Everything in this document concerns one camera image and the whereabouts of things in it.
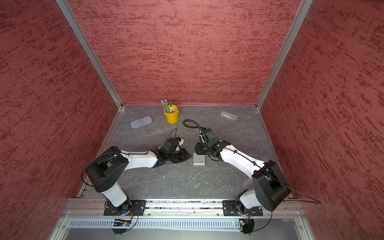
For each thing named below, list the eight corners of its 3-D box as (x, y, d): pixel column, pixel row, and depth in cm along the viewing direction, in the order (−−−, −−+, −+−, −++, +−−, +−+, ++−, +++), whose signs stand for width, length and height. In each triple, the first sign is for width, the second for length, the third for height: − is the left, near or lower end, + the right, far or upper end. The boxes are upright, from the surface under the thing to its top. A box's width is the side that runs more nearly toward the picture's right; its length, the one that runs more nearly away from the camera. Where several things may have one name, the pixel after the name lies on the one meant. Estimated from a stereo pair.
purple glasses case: (132, 130, 108) (130, 127, 105) (131, 124, 111) (129, 121, 108) (154, 123, 112) (152, 119, 109) (152, 117, 116) (151, 114, 113)
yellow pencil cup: (165, 119, 114) (162, 111, 106) (175, 113, 118) (173, 104, 111) (171, 126, 110) (170, 117, 102) (182, 118, 115) (181, 109, 107)
